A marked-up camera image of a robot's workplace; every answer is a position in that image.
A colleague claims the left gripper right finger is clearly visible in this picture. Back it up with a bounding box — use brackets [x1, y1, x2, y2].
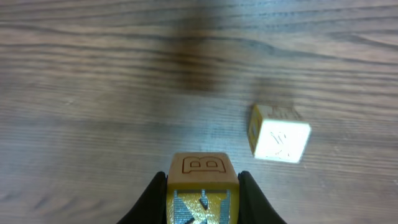
[238, 171, 287, 224]

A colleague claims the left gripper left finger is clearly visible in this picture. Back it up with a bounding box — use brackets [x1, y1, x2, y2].
[118, 171, 167, 224]

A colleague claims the yellow block letter B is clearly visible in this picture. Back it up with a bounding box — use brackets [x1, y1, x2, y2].
[166, 152, 239, 224]

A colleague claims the white block green side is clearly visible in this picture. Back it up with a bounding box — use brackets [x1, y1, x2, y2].
[248, 104, 312, 164]

